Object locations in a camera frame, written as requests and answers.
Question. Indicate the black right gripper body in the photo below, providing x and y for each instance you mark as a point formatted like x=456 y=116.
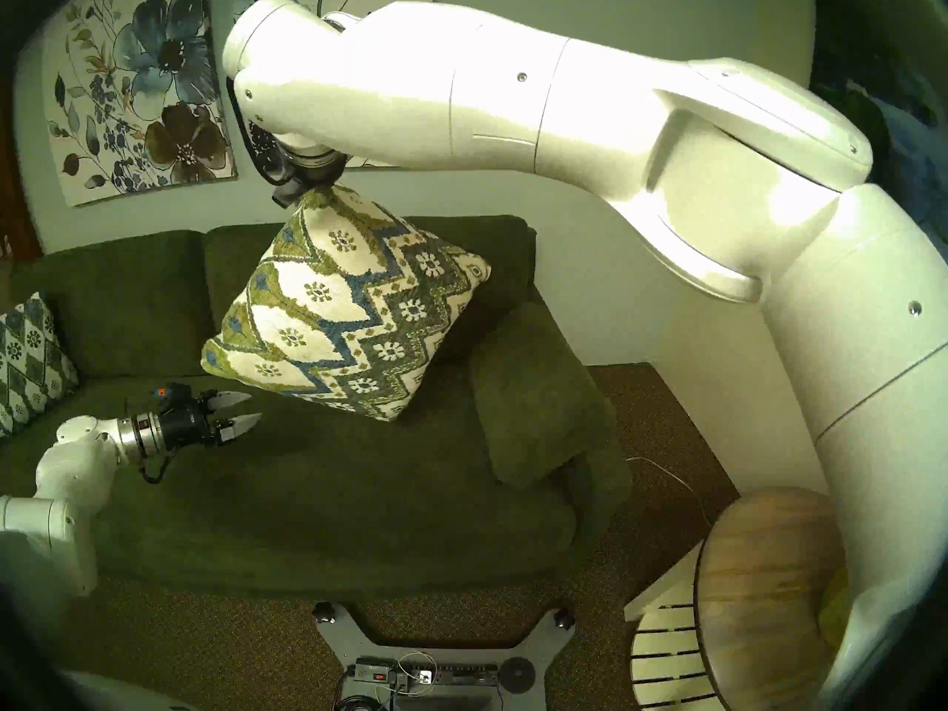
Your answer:
x=307 y=175

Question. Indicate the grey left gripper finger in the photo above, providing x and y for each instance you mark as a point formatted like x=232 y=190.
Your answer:
x=244 y=424
x=229 y=400

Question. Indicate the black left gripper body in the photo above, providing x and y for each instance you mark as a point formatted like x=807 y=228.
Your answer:
x=189 y=421

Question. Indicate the zigzag patterned throw pillow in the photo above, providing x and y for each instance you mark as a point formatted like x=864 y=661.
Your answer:
x=348 y=309

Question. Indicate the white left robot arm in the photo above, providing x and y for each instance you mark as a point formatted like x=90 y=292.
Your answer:
x=67 y=480

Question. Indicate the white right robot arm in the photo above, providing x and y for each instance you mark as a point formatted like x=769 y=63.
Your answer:
x=629 y=161

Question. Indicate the dark green fabric sofa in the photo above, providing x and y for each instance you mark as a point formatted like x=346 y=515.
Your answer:
x=296 y=495

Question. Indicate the diamond patterned throw pillow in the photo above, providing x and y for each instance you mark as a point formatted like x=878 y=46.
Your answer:
x=29 y=361

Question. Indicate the green sofa armrest cushion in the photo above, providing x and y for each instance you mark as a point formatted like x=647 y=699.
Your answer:
x=541 y=391

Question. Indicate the floral canvas with blue flowers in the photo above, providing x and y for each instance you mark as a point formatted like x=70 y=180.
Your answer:
x=141 y=87

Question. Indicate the black base caster knob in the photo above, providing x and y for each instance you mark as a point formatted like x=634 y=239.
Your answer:
x=564 y=618
x=323 y=612

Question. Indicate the black power strip box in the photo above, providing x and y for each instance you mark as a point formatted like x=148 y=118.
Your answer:
x=463 y=674

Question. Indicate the black round base disc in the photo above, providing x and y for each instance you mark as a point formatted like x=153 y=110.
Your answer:
x=516 y=674

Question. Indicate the white slatted wooden chair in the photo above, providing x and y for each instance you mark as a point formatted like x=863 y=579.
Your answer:
x=663 y=643

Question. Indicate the round wooden side table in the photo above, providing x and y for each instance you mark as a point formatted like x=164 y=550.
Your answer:
x=763 y=591

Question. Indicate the yellow-green ceramic lamp base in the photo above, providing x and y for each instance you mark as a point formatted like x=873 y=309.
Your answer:
x=833 y=606

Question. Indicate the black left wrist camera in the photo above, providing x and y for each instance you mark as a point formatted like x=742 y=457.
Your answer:
x=172 y=392

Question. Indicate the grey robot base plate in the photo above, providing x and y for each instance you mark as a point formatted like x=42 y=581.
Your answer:
x=348 y=643

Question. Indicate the waterfall landscape wall picture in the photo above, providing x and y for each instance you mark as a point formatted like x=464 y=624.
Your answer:
x=889 y=109

